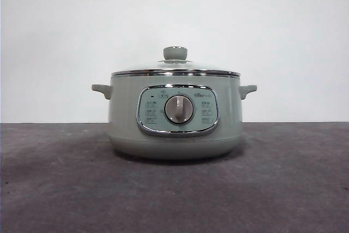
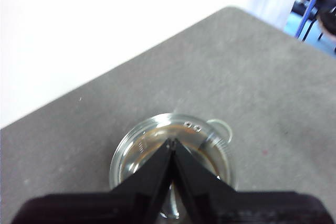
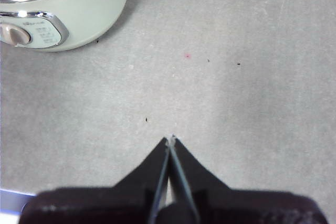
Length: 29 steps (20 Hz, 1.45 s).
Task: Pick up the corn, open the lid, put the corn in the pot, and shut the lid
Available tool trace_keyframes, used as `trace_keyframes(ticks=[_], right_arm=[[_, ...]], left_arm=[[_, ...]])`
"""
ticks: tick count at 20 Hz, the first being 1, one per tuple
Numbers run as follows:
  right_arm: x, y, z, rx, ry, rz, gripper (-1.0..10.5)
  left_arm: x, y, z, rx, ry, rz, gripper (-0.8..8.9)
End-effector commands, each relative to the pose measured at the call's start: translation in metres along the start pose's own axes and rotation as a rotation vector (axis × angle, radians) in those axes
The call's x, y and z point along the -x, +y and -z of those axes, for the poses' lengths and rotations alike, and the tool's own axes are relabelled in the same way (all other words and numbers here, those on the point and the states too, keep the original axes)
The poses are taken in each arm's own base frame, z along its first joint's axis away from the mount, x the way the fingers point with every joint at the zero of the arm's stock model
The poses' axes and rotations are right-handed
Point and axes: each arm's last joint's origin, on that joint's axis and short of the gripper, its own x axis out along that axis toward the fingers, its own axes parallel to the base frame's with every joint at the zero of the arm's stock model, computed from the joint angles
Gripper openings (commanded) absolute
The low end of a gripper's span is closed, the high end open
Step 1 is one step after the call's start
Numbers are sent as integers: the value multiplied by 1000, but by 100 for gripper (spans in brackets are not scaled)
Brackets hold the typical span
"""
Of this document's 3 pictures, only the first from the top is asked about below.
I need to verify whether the glass lid with green knob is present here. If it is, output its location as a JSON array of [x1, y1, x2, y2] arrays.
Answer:
[[111, 46, 242, 77]]

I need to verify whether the pale green electric pot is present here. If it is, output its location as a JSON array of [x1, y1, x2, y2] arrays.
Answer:
[[91, 74, 258, 162]]

